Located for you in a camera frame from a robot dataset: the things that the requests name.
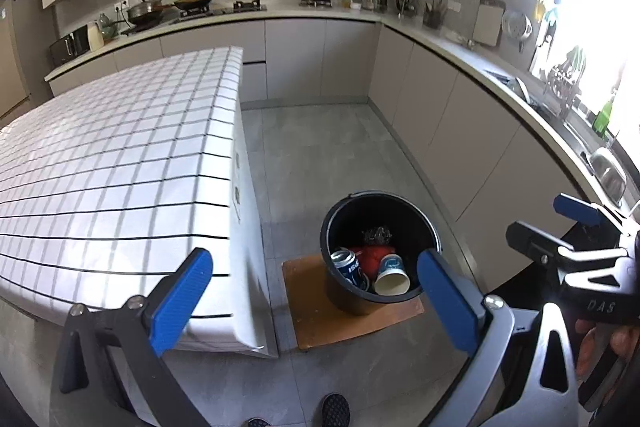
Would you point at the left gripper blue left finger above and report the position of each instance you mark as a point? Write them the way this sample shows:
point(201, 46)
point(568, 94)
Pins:
point(172, 301)

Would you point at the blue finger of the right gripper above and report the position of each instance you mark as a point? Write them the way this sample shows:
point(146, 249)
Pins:
point(542, 248)
point(585, 213)

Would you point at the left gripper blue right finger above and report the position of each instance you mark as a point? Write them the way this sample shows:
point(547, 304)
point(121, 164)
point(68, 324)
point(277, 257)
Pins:
point(455, 299)

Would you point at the blue white paper cup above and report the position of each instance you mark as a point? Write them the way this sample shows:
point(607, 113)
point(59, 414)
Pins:
point(392, 279)

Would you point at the red plastic bag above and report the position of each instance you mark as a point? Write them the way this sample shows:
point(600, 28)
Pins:
point(370, 257)

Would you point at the blue pepsi can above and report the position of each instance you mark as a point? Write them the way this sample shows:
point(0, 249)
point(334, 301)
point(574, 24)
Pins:
point(346, 262)

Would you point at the black trash bucket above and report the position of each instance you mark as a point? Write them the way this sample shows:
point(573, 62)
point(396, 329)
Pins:
point(355, 214)

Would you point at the white kitchen island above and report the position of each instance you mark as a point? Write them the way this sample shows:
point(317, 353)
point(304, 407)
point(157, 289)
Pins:
point(108, 187)

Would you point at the person right hand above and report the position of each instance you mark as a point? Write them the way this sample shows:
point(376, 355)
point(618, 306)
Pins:
point(623, 341)

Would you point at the brown wooden board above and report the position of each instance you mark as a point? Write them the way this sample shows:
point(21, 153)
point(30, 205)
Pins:
point(324, 313)

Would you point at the round metal strainer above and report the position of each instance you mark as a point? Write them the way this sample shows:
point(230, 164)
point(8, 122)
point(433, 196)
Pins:
point(517, 26)

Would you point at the white cutting board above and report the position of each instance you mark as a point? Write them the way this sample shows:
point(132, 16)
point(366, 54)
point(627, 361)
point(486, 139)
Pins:
point(487, 27)

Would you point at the knife block holder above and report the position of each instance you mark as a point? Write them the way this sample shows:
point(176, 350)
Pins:
point(434, 14)

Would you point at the beige refrigerator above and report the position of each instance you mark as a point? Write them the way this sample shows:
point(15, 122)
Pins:
point(27, 31)

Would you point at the cream thermos jug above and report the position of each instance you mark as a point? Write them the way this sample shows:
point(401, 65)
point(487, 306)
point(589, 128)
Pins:
point(95, 36)

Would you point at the black microwave oven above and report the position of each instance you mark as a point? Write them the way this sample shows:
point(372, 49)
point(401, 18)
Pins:
point(70, 46)

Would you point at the gas stove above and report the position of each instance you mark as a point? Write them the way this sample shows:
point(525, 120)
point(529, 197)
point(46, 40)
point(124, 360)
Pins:
point(216, 10)

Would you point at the lidded cooking pot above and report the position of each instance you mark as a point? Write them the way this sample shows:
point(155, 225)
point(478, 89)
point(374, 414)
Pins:
point(146, 12)

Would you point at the black wok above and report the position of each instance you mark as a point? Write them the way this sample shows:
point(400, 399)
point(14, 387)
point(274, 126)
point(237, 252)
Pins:
point(190, 5)

